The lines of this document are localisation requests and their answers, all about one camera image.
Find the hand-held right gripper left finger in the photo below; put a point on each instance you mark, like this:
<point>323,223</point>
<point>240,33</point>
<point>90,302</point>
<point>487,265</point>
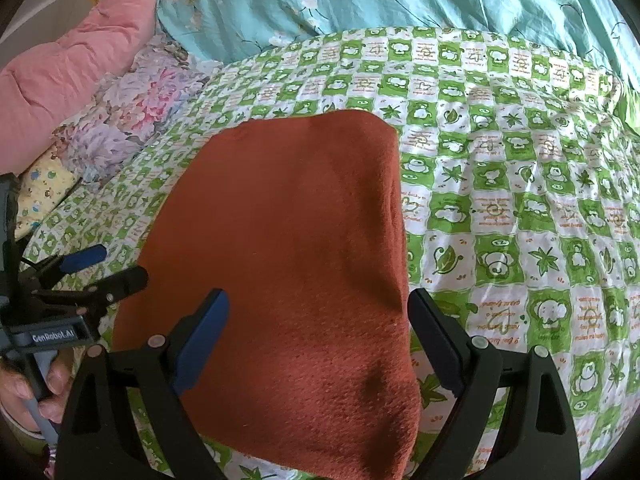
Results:
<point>200,345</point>

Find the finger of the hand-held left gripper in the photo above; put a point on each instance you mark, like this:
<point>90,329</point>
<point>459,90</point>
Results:
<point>120,282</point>
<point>85,257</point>

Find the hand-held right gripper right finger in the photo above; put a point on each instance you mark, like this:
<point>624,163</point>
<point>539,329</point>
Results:
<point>442,345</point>

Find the rust orange knit sweater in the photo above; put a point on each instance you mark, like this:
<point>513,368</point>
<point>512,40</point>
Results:
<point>285,270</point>

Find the person's left hand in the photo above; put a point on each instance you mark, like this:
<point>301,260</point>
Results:
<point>22,390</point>

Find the yellow printed cloth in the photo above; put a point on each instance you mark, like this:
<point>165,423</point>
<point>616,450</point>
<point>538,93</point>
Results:
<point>40,195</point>

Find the green checkered printed bed sheet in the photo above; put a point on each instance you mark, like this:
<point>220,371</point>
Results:
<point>500,210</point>

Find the purple floral cloth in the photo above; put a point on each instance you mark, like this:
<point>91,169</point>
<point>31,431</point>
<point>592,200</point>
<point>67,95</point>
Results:
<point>125,115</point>

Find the pink quilted duvet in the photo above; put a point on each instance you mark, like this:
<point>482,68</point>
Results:
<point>75,60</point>

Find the plain green cloth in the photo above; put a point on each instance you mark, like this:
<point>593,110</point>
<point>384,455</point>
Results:
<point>631,110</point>

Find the light blue floral quilt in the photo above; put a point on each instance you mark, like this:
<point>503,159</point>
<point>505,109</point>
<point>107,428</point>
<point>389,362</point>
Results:
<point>400,0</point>

